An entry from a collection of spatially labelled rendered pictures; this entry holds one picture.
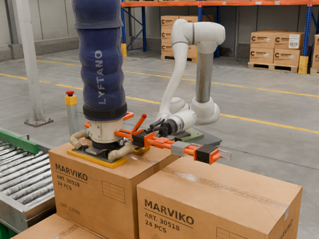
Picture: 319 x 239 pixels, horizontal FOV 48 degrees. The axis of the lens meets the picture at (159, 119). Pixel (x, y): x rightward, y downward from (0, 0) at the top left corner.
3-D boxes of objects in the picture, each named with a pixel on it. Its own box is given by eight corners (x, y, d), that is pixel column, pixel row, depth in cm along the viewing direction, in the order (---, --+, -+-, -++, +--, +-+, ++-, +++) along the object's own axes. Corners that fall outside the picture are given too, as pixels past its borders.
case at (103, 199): (56, 213, 209) (47, 150, 196) (105, 185, 239) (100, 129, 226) (135, 252, 174) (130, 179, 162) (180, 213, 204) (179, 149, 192)
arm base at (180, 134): (175, 125, 276) (175, 118, 274) (192, 135, 259) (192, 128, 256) (154, 130, 268) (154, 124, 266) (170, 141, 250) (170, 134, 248)
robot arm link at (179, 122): (183, 133, 191) (177, 136, 187) (170, 129, 197) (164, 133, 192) (183, 116, 189) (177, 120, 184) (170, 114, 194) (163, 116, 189)
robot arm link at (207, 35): (187, 116, 267) (217, 115, 267) (189, 130, 254) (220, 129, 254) (190, 17, 219) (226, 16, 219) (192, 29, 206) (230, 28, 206)
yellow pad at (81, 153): (66, 153, 191) (65, 145, 189) (80, 147, 199) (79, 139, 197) (113, 169, 172) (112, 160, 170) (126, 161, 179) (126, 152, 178)
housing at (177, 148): (170, 154, 162) (170, 144, 160) (178, 149, 167) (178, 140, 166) (183, 157, 158) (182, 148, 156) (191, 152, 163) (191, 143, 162)
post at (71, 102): (77, 205, 317) (64, 96, 284) (82, 201, 322) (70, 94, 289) (81, 207, 313) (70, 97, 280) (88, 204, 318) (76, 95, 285)
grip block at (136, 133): (130, 145, 173) (130, 133, 172) (143, 139, 181) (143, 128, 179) (144, 149, 169) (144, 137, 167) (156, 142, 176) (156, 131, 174)
